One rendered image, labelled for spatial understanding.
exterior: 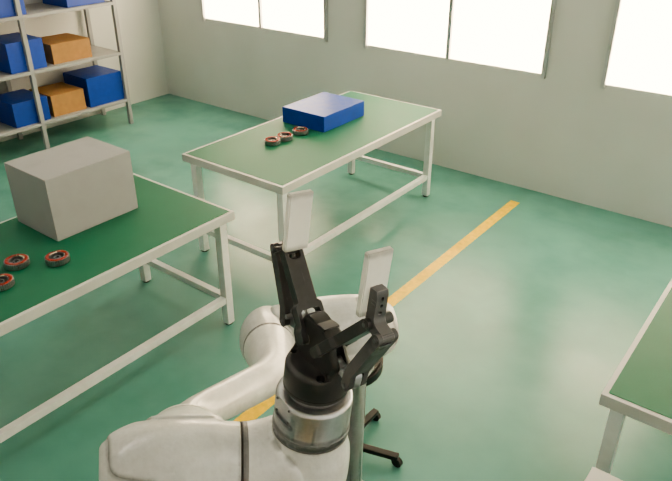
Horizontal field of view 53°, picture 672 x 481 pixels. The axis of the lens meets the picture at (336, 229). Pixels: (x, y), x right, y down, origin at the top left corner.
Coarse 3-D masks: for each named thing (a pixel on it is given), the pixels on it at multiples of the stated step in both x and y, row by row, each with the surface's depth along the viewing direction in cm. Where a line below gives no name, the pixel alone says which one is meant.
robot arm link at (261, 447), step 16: (256, 432) 78; (272, 432) 78; (256, 448) 76; (272, 448) 76; (288, 448) 75; (336, 448) 76; (256, 464) 75; (272, 464) 75; (288, 464) 75; (304, 464) 75; (320, 464) 76; (336, 464) 77; (256, 480) 75; (272, 480) 75; (288, 480) 75; (304, 480) 76; (320, 480) 76; (336, 480) 78
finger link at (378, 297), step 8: (376, 288) 63; (384, 288) 63; (376, 296) 62; (384, 296) 63; (368, 304) 63; (376, 304) 62; (384, 304) 63; (368, 312) 64; (376, 312) 63; (384, 312) 64; (376, 320) 63; (384, 320) 64; (376, 328) 63; (384, 328) 63; (384, 336) 63; (392, 336) 63
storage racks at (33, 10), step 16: (16, 0) 594; (112, 0) 669; (16, 16) 599; (32, 16) 610; (96, 48) 708; (32, 64) 623; (48, 64) 648; (64, 64) 648; (96, 64) 731; (0, 80) 603; (32, 80) 627; (128, 96) 717; (80, 112) 677; (128, 112) 724; (0, 128) 633; (16, 128) 633; (32, 128) 641; (48, 144) 659
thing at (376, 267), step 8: (384, 248) 62; (392, 248) 62; (368, 256) 61; (376, 256) 61; (384, 256) 62; (368, 264) 61; (376, 264) 62; (384, 264) 62; (368, 272) 62; (376, 272) 62; (384, 272) 63; (368, 280) 62; (376, 280) 63; (384, 280) 63; (360, 288) 63; (368, 288) 63; (360, 296) 63; (368, 296) 63; (360, 304) 63; (360, 312) 64
